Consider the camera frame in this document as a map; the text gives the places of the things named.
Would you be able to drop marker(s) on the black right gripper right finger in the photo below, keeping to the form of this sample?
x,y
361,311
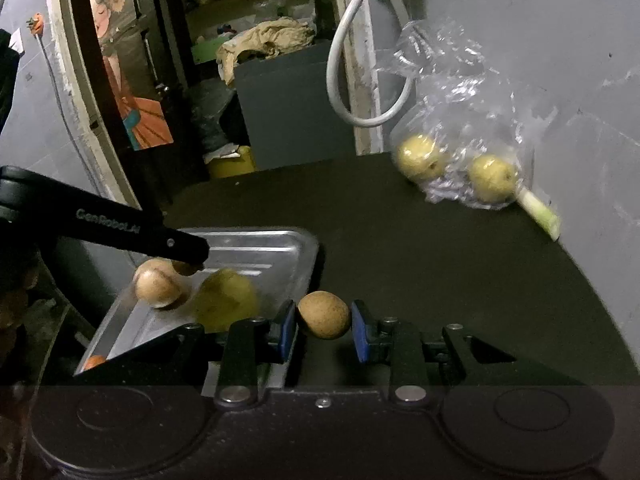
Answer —
x,y
456,358

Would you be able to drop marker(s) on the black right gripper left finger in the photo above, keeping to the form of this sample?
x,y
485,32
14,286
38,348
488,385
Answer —
x,y
210,362

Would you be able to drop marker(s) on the large yellow-green mango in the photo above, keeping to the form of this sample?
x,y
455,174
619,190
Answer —
x,y
225,297

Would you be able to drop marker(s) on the round beige striped fruit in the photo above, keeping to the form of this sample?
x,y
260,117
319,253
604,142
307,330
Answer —
x,y
157,282

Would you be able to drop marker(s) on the small orange tangerine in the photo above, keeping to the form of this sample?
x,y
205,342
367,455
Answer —
x,y
94,361

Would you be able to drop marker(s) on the small brown kiwi fruit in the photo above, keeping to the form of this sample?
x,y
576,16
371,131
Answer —
x,y
325,314

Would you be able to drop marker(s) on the silver metal tray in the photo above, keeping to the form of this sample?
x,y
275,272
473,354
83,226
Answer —
x,y
248,273

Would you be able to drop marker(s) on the yellow plastic container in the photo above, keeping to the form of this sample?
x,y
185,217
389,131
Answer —
x,y
230,161

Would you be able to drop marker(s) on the green onion stalk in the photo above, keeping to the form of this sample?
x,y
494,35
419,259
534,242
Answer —
x,y
540,212

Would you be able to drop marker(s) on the right pear in bag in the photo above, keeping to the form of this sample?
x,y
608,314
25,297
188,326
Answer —
x,y
493,179

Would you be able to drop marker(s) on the pear in bag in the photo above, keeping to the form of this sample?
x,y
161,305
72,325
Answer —
x,y
419,158
493,179

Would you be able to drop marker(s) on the left pear in bag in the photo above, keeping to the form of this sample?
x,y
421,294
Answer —
x,y
419,158

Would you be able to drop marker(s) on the clear plastic bag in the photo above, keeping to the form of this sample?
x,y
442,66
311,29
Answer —
x,y
467,106

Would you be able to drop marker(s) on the dark grey box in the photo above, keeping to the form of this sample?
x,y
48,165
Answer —
x,y
287,112

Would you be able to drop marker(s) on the crumpled beige cloth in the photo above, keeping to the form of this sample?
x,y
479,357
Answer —
x,y
268,39

